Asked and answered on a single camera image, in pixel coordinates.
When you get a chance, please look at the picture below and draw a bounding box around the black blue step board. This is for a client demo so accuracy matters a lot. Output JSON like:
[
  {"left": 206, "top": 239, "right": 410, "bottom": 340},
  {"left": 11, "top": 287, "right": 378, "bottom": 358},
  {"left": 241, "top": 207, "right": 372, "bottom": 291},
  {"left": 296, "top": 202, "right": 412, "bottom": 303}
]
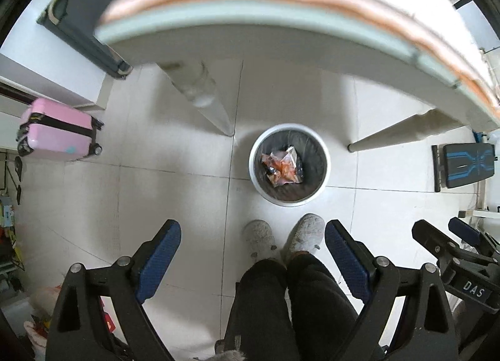
[{"left": 431, "top": 143, "right": 497, "bottom": 193}]

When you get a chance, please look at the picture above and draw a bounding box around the grey slipper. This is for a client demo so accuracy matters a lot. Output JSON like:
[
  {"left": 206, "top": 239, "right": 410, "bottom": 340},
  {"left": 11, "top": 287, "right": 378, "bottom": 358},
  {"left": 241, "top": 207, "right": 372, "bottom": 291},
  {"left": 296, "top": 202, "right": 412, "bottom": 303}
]
[
  {"left": 283, "top": 213, "right": 325, "bottom": 264},
  {"left": 243, "top": 220, "right": 280, "bottom": 263}
]

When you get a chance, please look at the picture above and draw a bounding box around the orange plastic bag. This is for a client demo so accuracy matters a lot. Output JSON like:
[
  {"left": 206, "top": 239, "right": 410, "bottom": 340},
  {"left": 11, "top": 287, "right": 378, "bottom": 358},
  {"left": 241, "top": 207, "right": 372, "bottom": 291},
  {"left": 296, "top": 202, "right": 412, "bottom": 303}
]
[{"left": 260, "top": 145, "right": 304, "bottom": 188}]

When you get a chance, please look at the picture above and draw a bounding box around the right grey slipper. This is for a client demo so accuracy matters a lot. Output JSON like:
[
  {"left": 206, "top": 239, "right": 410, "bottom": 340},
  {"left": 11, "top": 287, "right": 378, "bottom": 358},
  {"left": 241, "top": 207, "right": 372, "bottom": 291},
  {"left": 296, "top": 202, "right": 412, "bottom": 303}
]
[{"left": 283, "top": 213, "right": 325, "bottom": 264}]

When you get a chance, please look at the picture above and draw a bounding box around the white trash bin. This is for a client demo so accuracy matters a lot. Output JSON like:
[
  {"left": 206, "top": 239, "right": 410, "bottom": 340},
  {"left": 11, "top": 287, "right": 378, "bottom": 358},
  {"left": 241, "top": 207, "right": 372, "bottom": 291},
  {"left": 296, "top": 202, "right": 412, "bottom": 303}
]
[{"left": 247, "top": 123, "right": 331, "bottom": 207}]

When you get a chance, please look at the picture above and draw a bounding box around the dark folded cot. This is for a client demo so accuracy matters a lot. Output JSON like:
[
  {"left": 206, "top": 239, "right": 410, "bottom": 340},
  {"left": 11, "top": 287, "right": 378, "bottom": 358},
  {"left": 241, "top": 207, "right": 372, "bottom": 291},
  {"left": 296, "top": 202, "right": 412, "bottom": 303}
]
[{"left": 37, "top": 0, "right": 132, "bottom": 79}]

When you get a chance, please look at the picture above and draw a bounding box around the pink suitcase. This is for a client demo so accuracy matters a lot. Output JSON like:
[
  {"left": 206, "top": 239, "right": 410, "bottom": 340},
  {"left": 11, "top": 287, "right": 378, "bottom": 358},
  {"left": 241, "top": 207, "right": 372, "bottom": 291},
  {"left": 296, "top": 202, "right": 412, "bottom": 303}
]
[{"left": 16, "top": 98, "right": 103, "bottom": 161}]

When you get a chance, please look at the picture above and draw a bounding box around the patterned tablecloth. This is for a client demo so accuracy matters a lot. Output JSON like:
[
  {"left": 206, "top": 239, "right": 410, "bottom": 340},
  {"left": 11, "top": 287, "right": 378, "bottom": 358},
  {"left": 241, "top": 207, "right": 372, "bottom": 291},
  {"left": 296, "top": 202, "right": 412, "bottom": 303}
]
[{"left": 95, "top": 0, "right": 499, "bottom": 131}]

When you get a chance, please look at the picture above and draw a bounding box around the left grey slipper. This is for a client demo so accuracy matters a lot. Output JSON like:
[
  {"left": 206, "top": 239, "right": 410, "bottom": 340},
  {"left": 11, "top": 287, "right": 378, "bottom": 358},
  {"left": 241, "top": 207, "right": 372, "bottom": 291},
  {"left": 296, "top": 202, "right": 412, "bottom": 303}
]
[{"left": 243, "top": 220, "right": 280, "bottom": 263}]

